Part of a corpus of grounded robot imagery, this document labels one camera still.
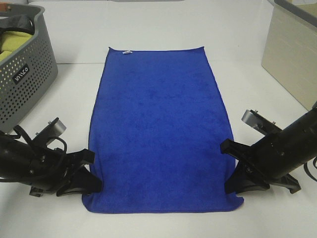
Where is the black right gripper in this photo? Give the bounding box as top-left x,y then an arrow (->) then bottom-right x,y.
220,135 -> 301,194

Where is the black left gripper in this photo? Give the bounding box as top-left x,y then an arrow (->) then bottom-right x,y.
29,149 -> 103,197

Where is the blue microfibre towel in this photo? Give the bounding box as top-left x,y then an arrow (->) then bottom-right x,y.
82,47 -> 244,214

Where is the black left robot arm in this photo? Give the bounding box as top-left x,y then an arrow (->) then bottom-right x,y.
0,125 -> 103,197

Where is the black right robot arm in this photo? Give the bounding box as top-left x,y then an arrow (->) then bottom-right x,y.
220,107 -> 317,194

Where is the grey perforated plastic basket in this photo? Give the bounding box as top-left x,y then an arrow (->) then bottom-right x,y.
0,3 -> 58,133

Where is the beige storage box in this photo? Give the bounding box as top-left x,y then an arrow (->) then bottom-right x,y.
262,0 -> 317,110

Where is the yellow-green towel in basket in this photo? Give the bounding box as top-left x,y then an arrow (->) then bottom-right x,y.
0,31 -> 33,61

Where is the dark grey cloth in basket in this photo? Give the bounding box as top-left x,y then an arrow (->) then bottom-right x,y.
0,14 -> 35,35

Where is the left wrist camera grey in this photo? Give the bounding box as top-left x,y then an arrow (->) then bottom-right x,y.
32,118 -> 66,147

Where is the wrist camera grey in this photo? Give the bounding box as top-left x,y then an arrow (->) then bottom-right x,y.
32,118 -> 66,147
241,110 -> 282,136

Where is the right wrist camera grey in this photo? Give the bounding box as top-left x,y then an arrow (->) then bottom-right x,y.
241,110 -> 282,136

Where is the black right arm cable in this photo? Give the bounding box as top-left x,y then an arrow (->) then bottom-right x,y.
304,156 -> 317,184

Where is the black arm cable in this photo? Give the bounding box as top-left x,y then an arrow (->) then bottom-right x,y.
304,156 -> 317,184
12,125 -> 69,159

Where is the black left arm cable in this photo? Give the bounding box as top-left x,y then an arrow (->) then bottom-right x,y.
12,125 -> 69,159

